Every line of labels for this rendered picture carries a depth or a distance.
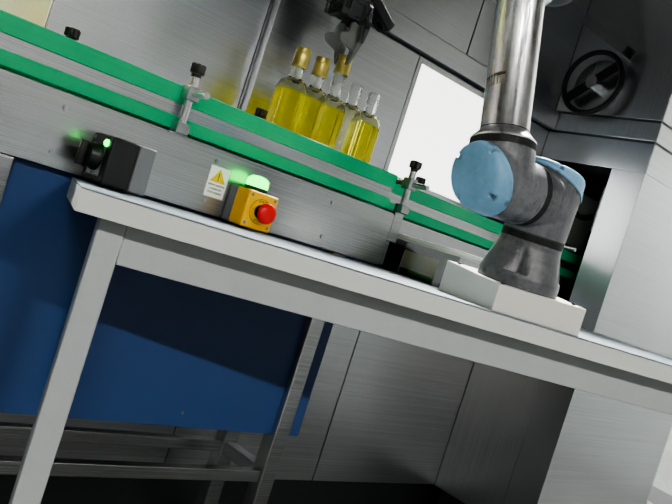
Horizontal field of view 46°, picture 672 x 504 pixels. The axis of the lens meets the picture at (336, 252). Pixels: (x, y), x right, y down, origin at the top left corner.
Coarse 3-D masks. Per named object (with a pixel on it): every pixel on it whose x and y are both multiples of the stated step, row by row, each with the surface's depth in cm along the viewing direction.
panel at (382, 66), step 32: (288, 0) 182; (320, 0) 187; (288, 32) 184; (320, 32) 189; (256, 64) 182; (288, 64) 186; (352, 64) 198; (384, 64) 204; (416, 64) 211; (256, 96) 182; (384, 96) 207; (480, 96) 230; (384, 128) 209; (384, 160) 212
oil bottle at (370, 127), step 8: (368, 112) 187; (368, 120) 185; (376, 120) 187; (360, 128) 185; (368, 128) 186; (376, 128) 187; (360, 136) 185; (368, 136) 186; (376, 136) 188; (360, 144) 185; (368, 144) 187; (360, 152) 186; (368, 152) 187; (368, 160) 188
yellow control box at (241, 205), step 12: (240, 192) 148; (252, 192) 146; (228, 204) 150; (240, 204) 147; (252, 204) 146; (276, 204) 150; (228, 216) 149; (240, 216) 146; (252, 216) 147; (252, 228) 148; (264, 228) 149
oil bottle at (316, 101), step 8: (312, 88) 174; (320, 88) 176; (312, 96) 174; (320, 96) 175; (304, 104) 174; (312, 104) 174; (320, 104) 175; (304, 112) 173; (312, 112) 174; (320, 112) 176; (304, 120) 174; (312, 120) 175; (320, 120) 176; (304, 128) 174; (312, 128) 175; (312, 136) 176
